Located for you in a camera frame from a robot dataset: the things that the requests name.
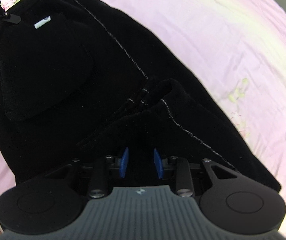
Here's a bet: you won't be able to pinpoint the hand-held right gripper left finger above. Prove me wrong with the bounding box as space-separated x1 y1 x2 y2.
44 147 130 198

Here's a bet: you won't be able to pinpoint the black pants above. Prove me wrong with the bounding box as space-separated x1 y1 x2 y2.
0 0 282 200

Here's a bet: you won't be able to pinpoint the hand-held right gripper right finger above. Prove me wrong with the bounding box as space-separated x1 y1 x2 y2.
153 148 241 197

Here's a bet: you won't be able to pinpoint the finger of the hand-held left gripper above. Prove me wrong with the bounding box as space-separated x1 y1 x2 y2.
0 10 22 25

